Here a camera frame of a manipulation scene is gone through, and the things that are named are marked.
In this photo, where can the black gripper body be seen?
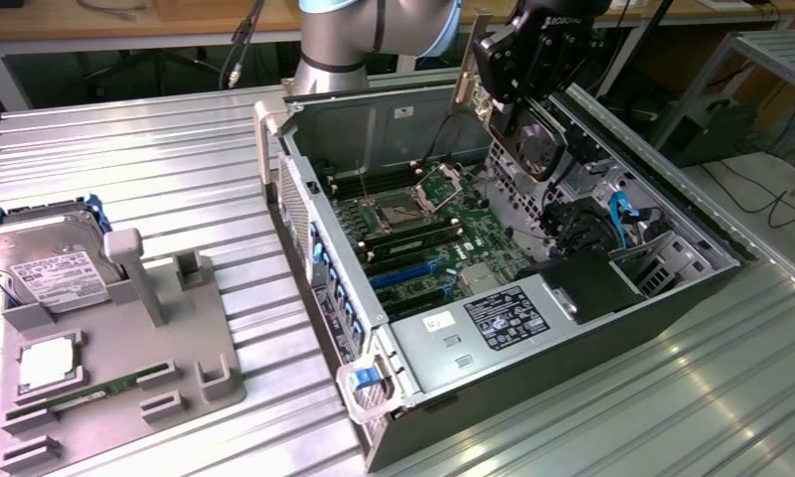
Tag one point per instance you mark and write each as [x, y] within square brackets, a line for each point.
[559, 15]

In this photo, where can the graphics card with fan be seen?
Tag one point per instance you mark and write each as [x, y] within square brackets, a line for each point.
[534, 144]

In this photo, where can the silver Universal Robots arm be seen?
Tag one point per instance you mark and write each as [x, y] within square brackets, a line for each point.
[344, 45]

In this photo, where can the open socket cover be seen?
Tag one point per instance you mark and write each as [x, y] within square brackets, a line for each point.
[443, 185]

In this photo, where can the silver disk bay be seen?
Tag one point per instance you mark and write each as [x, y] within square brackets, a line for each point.
[516, 199]

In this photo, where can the black box on floor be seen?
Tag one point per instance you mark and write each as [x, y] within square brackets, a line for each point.
[715, 134]

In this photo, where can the socket locking lever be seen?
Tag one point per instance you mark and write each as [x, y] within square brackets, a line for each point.
[363, 181]

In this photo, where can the metal slat table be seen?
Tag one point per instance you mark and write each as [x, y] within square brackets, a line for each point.
[782, 49]

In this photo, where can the CPU socket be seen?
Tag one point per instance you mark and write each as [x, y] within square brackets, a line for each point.
[395, 213]

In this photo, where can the black RAM stick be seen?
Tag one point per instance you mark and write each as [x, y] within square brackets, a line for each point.
[407, 247]

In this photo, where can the silver chipset heatsink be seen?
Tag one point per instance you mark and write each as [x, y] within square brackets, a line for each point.
[478, 274]

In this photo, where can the blue expansion slot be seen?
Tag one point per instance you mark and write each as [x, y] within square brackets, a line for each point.
[404, 274]

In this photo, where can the grey power supply unit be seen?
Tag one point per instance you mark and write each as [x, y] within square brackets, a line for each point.
[438, 348]

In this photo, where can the open black PC case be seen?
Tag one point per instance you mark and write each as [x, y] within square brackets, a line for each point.
[570, 358]

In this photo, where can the wooden desk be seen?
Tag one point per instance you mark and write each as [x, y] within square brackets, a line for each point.
[105, 25]

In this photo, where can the blue case latch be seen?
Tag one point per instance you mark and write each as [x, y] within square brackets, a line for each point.
[363, 378]

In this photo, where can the blue disk carrier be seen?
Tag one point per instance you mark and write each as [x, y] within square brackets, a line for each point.
[99, 213]

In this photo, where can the silver hard disk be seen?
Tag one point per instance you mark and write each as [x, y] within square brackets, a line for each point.
[47, 268]

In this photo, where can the grey parts rack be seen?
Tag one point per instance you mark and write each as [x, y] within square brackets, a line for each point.
[125, 348]

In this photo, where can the green RAM stick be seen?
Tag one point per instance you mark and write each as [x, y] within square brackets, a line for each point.
[99, 390]

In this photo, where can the silver CPU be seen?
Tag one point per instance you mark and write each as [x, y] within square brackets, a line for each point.
[48, 362]

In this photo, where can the black air duct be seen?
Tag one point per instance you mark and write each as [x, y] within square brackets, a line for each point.
[590, 288]

